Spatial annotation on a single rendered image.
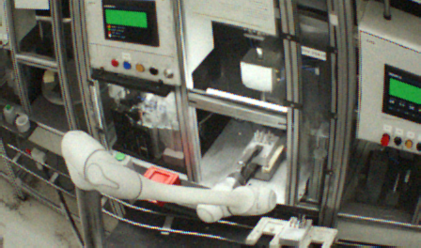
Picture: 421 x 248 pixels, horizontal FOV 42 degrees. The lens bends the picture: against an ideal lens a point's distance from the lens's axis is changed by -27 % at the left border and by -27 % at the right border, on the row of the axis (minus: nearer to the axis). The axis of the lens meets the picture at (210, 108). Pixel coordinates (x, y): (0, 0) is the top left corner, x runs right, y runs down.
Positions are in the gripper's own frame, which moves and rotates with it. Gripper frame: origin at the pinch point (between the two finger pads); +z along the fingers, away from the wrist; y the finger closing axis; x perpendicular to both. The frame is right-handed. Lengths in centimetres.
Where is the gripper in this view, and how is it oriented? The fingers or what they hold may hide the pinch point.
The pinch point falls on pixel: (256, 156)
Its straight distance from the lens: 270.4
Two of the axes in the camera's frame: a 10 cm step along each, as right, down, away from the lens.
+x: -8.9, -2.3, 4.0
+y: -0.2, -8.5, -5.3
